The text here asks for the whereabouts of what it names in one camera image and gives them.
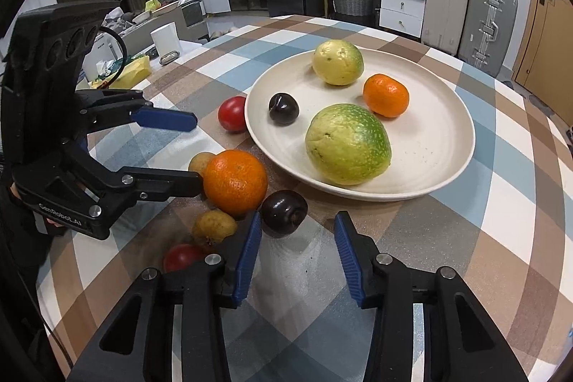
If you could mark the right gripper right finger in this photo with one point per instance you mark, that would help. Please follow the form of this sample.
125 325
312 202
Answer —
461 341

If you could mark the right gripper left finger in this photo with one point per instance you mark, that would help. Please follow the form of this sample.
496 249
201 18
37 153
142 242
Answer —
134 343

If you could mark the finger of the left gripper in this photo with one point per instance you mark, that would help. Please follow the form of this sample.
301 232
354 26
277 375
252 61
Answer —
102 109
119 190

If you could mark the large orange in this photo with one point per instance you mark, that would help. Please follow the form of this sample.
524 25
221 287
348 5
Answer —
235 182

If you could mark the red tomato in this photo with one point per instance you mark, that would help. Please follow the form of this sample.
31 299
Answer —
231 114
181 256

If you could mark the dark plum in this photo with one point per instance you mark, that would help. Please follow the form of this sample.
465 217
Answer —
282 212
283 109

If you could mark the brown longan fruit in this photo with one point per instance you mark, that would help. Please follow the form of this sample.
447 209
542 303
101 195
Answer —
212 227

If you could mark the white cylinder device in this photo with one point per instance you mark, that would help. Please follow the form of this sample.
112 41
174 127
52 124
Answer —
166 39

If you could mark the dark plum on plate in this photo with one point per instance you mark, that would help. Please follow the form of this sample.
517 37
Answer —
283 109

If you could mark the cream round plate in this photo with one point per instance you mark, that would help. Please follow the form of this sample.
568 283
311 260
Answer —
432 142

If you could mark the green guava near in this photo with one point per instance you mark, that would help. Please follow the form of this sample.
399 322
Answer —
348 145

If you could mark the yellow guava far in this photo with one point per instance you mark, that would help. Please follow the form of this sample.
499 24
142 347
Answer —
338 62

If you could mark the small orange tangerine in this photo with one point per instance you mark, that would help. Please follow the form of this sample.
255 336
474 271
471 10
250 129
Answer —
385 96

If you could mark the wooden door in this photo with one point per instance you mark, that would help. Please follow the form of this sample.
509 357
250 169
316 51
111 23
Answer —
544 63

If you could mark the silver suitcase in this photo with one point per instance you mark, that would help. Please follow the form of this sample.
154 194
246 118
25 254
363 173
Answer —
487 32

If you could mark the beige suitcase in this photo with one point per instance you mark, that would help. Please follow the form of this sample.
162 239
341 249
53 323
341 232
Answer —
443 24

